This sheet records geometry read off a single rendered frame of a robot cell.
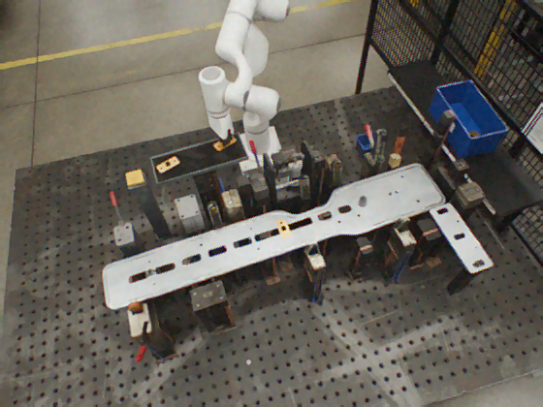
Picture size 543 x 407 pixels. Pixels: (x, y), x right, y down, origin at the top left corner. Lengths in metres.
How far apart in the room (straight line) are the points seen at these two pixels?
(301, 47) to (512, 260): 2.63
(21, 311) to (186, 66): 2.52
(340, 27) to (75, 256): 3.12
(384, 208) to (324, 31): 2.72
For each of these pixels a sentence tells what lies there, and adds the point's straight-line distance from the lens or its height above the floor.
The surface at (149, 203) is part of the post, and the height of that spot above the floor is 1.00.
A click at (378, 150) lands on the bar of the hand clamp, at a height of 1.11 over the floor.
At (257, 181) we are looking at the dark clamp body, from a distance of 1.70.
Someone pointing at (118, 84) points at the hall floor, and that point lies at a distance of 3.96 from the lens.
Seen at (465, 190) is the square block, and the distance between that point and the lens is 1.83.
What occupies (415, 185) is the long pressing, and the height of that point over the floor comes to 1.00.
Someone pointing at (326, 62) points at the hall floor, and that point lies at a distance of 3.89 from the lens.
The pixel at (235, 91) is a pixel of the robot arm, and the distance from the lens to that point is 1.40.
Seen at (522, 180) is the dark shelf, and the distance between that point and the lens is 1.99.
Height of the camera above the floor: 2.47
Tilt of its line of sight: 57 degrees down
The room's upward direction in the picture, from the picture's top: 4 degrees counter-clockwise
